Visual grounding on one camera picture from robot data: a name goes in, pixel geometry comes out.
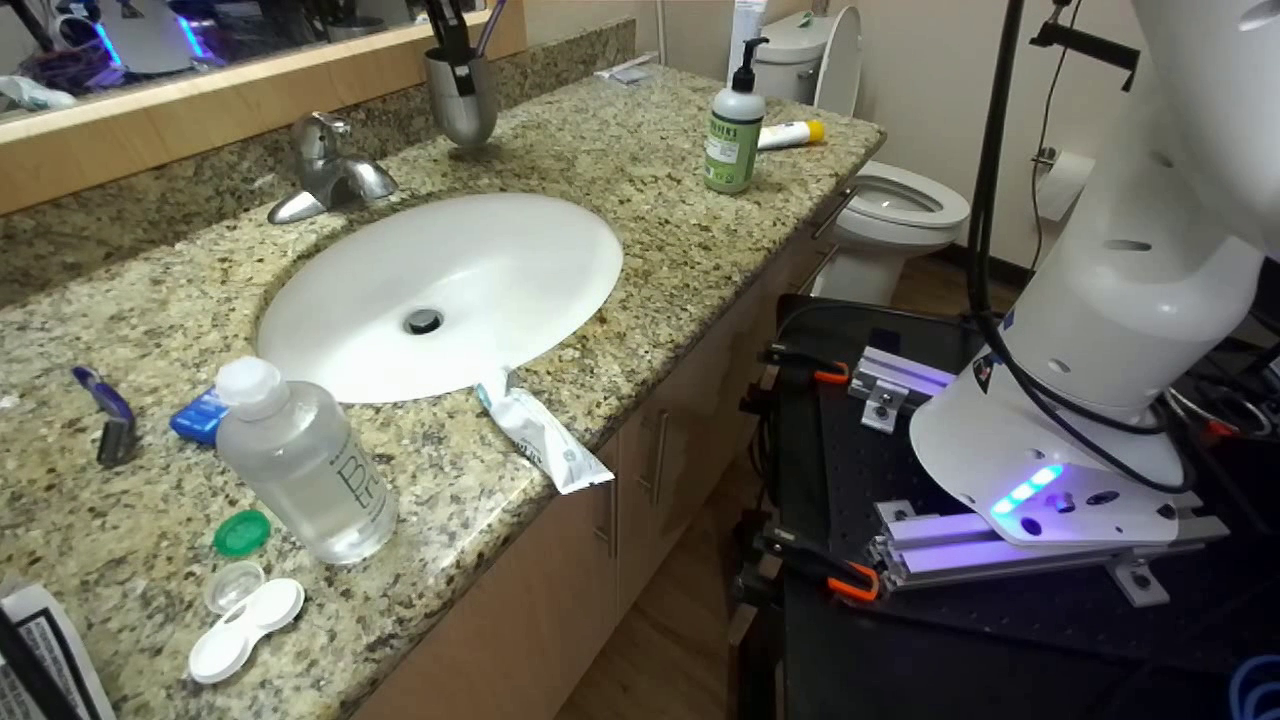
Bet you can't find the black robot mounting cart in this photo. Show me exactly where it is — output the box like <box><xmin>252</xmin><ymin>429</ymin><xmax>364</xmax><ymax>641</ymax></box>
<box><xmin>738</xmin><ymin>295</ymin><xmax>1280</xmax><ymax>720</ymax></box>

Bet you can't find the white toilet paper roll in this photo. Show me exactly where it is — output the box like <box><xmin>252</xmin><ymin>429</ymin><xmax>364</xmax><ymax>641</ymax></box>
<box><xmin>1032</xmin><ymin>149</ymin><xmax>1092</xmax><ymax>226</ymax></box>

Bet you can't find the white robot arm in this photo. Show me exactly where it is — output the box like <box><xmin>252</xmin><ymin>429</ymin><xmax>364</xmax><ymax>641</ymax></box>
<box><xmin>907</xmin><ymin>0</ymin><xmax>1280</xmax><ymax>550</ymax></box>

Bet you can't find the white contact lens case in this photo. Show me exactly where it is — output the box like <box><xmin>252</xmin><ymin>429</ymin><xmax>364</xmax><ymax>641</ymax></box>
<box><xmin>190</xmin><ymin>581</ymin><xmax>306</xmax><ymax>683</ymax></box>

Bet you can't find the tall white tube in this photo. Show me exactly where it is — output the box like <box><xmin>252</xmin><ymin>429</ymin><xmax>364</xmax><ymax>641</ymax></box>
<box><xmin>726</xmin><ymin>0</ymin><xmax>767</xmax><ymax>84</ymax></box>

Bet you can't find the clear contact lens cap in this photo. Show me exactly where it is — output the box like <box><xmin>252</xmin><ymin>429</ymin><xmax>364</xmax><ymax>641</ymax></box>
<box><xmin>205</xmin><ymin>560</ymin><xmax>266</xmax><ymax>614</ymax></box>

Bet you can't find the clear plastic solution bottle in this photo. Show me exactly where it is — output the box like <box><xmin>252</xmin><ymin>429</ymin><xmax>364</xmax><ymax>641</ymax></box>
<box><xmin>211</xmin><ymin>356</ymin><xmax>396</xmax><ymax>567</ymax></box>

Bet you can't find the chrome sink faucet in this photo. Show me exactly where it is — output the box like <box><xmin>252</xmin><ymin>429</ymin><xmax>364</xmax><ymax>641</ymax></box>
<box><xmin>268</xmin><ymin>112</ymin><xmax>400</xmax><ymax>226</ymax></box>

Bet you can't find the blue and white toothbrush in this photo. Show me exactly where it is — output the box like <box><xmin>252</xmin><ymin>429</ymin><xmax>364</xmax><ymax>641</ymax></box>
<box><xmin>471</xmin><ymin>0</ymin><xmax>507</xmax><ymax>58</ymax></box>

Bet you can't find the purple razor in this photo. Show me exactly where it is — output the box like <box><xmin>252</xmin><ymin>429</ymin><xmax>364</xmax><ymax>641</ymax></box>
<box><xmin>72</xmin><ymin>363</ymin><xmax>139</xmax><ymax>469</ymax></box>

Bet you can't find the wood framed mirror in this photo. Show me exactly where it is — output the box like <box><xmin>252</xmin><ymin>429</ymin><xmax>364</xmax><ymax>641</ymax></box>
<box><xmin>0</xmin><ymin>0</ymin><xmax>530</xmax><ymax>217</ymax></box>

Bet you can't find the white oval sink basin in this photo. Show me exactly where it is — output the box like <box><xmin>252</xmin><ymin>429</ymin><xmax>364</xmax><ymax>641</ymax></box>
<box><xmin>257</xmin><ymin>193</ymin><xmax>624</xmax><ymax>406</ymax></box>

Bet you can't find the green contact lens cap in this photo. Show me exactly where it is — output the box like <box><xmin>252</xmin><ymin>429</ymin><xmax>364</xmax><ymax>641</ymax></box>
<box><xmin>211</xmin><ymin>510</ymin><xmax>273</xmax><ymax>560</ymax></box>

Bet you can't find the grey metal toothbrush cup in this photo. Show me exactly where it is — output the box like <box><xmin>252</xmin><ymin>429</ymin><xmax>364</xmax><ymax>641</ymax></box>
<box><xmin>424</xmin><ymin>48</ymin><xmax>497</xmax><ymax>149</ymax></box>

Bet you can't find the green soap pump bottle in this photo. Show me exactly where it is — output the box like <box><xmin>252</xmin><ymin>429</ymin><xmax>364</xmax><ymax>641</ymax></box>
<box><xmin>706</xmin><ymin>35</ymin><xmax>763</xmax><ymax>197</ymax></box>

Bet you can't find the white toothpaste tube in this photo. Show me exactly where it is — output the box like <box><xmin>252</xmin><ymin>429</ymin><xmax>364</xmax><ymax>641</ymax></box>
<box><xmin>471</xmin><ymin>371</ymin><xmax>617</xmax><ymax>495</ymax></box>

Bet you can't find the small blue box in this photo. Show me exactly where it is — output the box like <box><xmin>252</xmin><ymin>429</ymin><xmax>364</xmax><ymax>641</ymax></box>
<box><xmin>167</xmin><ymin>387</ymin><xmax>225</xmax><ymax>450</ymax></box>

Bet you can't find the white yellow-capped cream tube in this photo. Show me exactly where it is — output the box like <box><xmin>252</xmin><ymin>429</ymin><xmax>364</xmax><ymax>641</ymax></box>
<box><xmin>755</xmin><ymin>116</ymin><xmax>828</xmax><ymax>153</ymax></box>

